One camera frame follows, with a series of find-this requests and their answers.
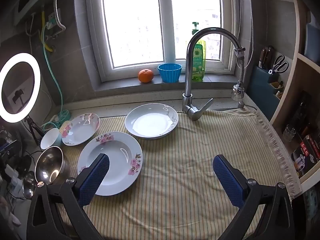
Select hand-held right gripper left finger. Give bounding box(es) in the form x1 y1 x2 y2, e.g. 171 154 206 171
26 153 110 240

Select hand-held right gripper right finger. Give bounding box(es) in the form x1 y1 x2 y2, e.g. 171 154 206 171
212 154 295 240

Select white plate pink blossom print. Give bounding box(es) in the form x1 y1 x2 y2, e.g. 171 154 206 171
77 132 143 197

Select large steel bowl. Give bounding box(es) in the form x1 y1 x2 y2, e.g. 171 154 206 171
34 145 71 186

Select white plate pink green flowers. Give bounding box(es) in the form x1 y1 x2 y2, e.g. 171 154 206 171
61 113 101 146

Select small steel bowl red outside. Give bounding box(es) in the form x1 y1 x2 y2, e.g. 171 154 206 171
22 171 38 200

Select white plate grey floral print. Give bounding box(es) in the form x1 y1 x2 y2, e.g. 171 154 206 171
126 120 178 140
125 103 179 138

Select striped yellow towel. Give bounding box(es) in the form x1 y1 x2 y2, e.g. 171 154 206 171
54 107 303 240

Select white bowl teal outside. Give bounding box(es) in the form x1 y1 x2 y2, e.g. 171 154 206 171
40 128 62 150

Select teal power strip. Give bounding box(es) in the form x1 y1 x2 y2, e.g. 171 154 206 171
50 112 72 127

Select clear drinking glass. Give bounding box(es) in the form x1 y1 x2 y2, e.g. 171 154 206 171
283 124 297 142

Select black tripod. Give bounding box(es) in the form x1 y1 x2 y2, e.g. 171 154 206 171
24 116 47 145

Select white charger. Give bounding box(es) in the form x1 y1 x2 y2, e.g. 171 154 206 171
5 164 22 188

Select red black printed box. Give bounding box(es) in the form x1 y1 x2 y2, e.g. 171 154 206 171
291 134 320 178

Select blue knife holder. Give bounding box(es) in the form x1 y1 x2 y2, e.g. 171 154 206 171
251 65 284 122

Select wooden shelf cabinet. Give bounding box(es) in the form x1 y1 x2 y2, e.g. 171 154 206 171
269 0 320 188

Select orange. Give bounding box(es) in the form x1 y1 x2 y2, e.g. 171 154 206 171
138 69 154 83

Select green dish soap bottle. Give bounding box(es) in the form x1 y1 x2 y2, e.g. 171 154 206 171
186 22 207 82

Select blue fluted cup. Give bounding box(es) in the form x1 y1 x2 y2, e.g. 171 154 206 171
157 63 182 83

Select black scissors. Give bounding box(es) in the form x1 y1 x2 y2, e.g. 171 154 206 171
268 54 290 75

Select chrome faucet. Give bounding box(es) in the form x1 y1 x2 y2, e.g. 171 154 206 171
182 27 248 122

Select white framed window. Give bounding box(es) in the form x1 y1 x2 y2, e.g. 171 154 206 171
85 0 242 83

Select white water heater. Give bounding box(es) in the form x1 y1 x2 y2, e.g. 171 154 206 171
12 0 60 25

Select green hose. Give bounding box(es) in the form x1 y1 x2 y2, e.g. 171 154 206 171
41 22 72 130

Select brown handled knife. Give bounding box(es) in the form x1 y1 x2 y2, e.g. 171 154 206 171
259 48 267 69
265 45 275 68

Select ring light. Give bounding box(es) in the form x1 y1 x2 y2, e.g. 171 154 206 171
0 52 41 123

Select yellow hose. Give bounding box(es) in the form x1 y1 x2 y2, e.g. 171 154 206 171
41 10 55 53

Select metal flexible hose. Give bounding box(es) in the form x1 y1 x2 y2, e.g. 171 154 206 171
53 0 66 30

